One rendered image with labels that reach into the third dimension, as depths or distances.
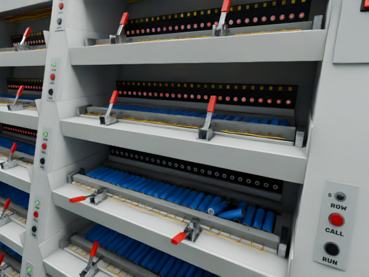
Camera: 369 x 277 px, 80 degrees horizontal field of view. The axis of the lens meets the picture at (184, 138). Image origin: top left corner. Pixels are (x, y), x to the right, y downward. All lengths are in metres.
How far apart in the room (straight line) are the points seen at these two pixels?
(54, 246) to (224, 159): 0.58
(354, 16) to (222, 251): 0.43
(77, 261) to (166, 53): 0.60
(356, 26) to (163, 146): 0.37
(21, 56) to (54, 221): 0.53
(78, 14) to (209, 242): 0.68
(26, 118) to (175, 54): 0.54
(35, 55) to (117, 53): 0.33
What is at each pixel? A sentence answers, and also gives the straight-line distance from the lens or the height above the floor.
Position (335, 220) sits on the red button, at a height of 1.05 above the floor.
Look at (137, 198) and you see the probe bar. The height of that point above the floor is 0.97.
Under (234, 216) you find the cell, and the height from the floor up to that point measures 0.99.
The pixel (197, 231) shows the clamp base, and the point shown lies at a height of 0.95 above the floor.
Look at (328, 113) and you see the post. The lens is 0.39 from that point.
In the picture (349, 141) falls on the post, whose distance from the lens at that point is 0.39.
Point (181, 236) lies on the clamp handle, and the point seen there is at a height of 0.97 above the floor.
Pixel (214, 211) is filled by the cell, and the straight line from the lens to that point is 0.50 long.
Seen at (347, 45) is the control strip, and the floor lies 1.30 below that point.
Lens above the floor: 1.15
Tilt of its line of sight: 2 degrees down
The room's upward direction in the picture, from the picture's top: 8 degrees clockwise
